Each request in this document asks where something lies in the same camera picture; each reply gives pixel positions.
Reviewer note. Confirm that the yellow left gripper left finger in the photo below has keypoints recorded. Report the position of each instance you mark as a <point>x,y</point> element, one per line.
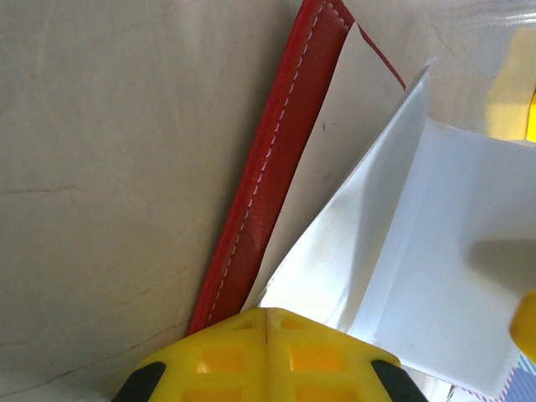
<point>209,364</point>

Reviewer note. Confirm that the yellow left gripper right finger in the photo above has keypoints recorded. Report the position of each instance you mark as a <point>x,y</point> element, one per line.
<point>326,364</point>

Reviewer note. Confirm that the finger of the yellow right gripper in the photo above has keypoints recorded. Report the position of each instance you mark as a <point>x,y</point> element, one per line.
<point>525,326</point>

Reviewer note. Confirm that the red leather card holder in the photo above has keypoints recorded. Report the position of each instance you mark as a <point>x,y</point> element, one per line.
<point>272,167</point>

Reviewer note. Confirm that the yellow card box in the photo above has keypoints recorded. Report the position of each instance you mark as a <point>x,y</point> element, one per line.
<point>531,121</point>

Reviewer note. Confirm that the plaid backdrop cloth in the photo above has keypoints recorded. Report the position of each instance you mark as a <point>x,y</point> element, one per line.
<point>523,379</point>

